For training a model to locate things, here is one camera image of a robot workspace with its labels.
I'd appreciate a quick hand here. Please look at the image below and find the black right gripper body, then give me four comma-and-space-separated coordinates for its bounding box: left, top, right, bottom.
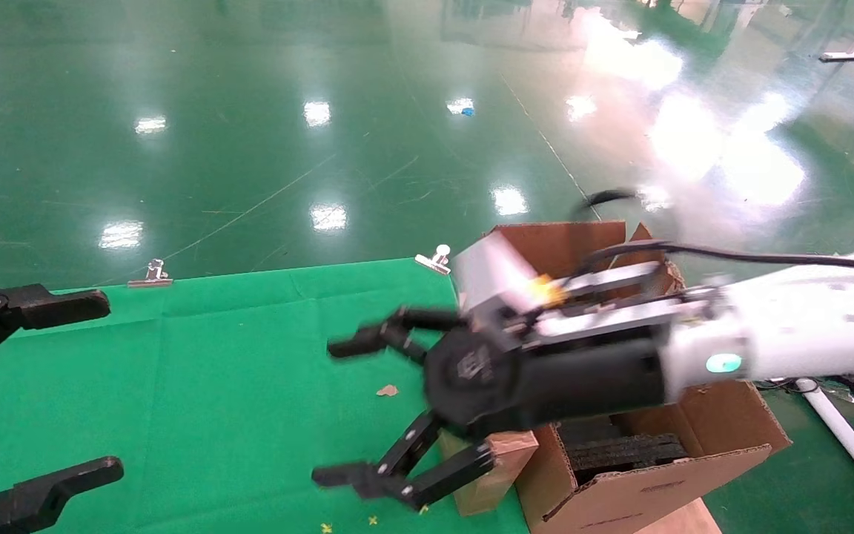
424, 323, 678, 440

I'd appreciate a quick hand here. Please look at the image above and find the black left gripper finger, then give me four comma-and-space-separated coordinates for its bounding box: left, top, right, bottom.
0, 456, 125, 534
0, 280, 111, 380

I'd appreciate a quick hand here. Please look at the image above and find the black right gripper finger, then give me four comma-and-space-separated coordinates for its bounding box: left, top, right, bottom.
312, 412, 496, 512
327, 306, 465, 364

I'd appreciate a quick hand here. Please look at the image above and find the small brown cardboard box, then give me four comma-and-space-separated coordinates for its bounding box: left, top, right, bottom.
438, 429, 539, 516

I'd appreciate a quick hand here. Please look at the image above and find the large open cardboard carton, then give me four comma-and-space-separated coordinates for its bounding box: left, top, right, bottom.
483, 220, 793, 534

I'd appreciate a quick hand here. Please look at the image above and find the silver binder clip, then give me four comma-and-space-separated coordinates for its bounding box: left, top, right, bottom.
414, 244, 452, 276
128, 259, 173, 289

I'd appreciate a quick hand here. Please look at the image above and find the black foam block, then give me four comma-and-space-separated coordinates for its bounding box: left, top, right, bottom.
557, 419, 691, 475

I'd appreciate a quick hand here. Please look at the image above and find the green table cloth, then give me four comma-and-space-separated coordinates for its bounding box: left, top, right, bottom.
0, 257, 532, 534

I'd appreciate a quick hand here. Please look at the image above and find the white table leg pipe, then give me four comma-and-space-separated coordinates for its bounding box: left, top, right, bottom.
798, 378, 854, 516

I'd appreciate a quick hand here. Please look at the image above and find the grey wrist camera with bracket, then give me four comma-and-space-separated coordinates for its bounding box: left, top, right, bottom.
451, 230, 724, 349

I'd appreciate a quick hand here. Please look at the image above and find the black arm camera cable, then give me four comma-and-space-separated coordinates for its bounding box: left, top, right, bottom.
572, 189, 854, 277

